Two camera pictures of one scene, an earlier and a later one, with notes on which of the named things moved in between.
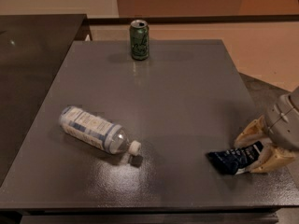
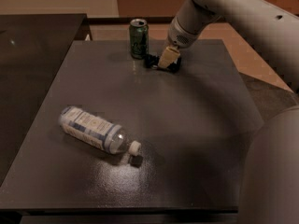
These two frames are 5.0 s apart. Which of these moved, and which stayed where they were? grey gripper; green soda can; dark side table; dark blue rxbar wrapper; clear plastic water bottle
Moved: grey gripper; dark blue rxbar wrapper
Stayed: clear plastic water bottle; green soda can; dark side table
